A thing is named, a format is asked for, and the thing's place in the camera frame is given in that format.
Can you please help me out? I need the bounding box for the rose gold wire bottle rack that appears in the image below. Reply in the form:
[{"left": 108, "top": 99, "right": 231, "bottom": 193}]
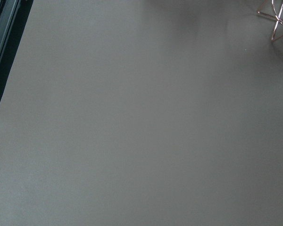
[{"left": 256, "top": 0, "right": 283, "bottom": 42}]

